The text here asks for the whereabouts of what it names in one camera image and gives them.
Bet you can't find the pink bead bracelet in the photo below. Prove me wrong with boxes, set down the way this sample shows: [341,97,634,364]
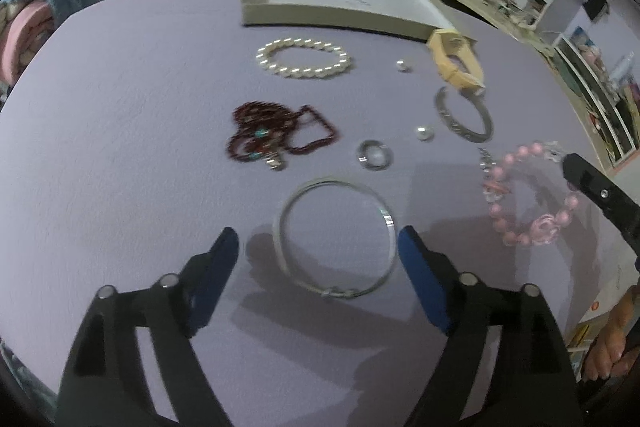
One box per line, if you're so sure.
[478,140,582,249]

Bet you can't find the silver cuff bracelet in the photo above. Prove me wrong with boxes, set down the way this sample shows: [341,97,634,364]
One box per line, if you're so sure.
[433,85,495,144]

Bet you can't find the pearl stud earring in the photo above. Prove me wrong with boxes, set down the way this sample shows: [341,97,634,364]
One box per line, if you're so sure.
[414,126,435,142]

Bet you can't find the thin silver bangle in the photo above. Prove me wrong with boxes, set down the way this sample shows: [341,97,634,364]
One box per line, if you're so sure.
[271,176,398,300]

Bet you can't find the yellow wrist watch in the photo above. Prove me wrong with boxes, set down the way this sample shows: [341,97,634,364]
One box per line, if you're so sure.
[426,29,486,94]

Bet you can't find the silver ring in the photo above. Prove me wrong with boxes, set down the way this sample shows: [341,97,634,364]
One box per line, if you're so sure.
[354,138,394,171]

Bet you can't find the dark red bead necklace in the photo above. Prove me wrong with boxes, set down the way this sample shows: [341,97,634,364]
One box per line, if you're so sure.
[226,102,339,172]

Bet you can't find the white pearl bracelet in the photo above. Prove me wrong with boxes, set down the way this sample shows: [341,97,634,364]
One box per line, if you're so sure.
[255,37,353,82]

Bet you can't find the person's right hand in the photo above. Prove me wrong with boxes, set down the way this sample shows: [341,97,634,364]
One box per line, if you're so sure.
[582,284,639,381]

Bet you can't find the grey shallow box tray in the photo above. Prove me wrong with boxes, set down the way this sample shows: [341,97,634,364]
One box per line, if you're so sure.
[241,0,457,41]

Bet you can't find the pink folded blanket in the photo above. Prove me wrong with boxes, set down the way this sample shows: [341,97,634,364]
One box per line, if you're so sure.
[1,0,55,87]

